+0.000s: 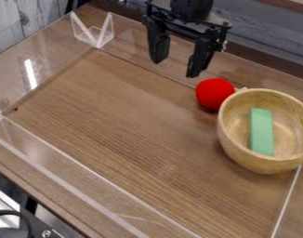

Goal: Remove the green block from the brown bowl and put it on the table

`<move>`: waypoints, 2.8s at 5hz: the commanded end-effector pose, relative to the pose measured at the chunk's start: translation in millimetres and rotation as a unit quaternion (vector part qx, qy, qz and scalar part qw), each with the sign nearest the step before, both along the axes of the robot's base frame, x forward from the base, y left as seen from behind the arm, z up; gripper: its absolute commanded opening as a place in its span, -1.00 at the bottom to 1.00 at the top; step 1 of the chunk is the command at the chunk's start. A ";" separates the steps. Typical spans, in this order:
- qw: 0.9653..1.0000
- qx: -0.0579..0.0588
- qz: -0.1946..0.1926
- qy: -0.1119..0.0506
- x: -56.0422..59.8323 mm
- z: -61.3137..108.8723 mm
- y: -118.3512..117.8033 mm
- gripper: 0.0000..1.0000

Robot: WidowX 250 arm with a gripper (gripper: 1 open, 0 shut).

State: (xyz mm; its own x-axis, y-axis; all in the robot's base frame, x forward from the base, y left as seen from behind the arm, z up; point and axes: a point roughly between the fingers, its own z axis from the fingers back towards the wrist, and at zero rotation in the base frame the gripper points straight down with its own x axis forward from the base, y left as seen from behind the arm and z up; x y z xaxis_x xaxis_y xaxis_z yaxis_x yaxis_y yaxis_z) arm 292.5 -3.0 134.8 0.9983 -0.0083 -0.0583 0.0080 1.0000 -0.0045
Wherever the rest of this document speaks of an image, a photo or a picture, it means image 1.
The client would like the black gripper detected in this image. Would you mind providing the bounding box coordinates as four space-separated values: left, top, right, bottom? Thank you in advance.
144 0 232 78

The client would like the green rectangular block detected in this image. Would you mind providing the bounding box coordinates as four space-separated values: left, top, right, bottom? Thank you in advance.
249 108 275 156

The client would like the light wooden bowl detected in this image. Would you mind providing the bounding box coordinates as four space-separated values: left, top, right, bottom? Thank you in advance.
217 88 303 174

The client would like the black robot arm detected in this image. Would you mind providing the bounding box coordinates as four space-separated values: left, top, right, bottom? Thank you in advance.
142 0 232 78

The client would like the small green object behind bowl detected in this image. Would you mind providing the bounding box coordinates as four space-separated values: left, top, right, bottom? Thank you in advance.
235 86 248 92

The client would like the red ball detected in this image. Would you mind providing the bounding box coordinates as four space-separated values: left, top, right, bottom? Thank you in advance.
194 78 235 111

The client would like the clear acrylic corner bracket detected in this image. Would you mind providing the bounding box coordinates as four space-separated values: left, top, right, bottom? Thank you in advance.
69 12 114 48

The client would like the clear acrylic front wall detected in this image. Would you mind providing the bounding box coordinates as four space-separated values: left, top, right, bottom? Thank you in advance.
0 112 201 238

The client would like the black cable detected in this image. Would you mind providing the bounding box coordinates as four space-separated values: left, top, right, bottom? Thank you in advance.
0 209 34 238

